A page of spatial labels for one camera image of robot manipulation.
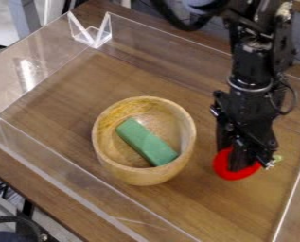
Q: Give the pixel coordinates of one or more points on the black metal bracket with bolt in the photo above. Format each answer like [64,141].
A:
[35,232]

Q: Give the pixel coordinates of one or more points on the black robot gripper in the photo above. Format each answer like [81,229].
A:
[246,115]

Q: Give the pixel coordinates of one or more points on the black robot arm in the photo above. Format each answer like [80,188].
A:
[263,53]

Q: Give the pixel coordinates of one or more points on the red plush fruit green stem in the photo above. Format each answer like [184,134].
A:
[220,166]

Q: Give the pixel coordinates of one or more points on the round wooden bowl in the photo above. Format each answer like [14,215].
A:
[167,120]

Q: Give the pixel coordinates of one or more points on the green rectangular block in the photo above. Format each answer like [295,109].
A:
[146,142]

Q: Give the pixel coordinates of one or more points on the clear acrylic tray enclosure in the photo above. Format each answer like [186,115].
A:
[61,77]

